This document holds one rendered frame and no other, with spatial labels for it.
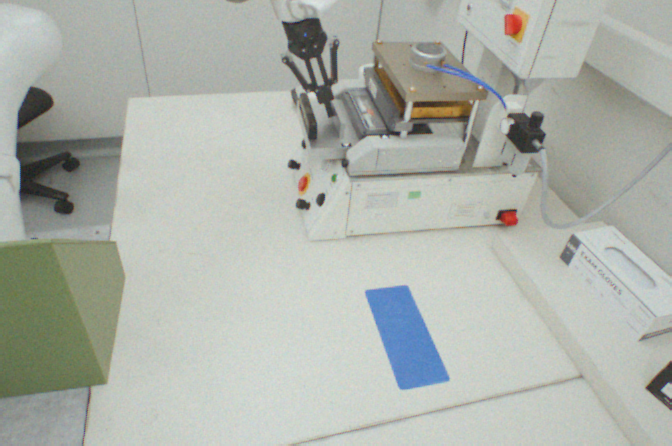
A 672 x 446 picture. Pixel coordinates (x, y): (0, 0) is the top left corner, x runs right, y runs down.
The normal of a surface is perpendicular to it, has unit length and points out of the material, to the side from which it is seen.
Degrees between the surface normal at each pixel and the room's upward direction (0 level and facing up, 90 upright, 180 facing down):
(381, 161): 90
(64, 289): 90
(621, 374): 0
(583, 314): 0
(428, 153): 90
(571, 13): 90
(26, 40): 63
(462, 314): 0
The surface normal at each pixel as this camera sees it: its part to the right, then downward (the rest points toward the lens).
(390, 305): 0.08, -0.78
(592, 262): -0.94, 0.09
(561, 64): 0.20, 0.62
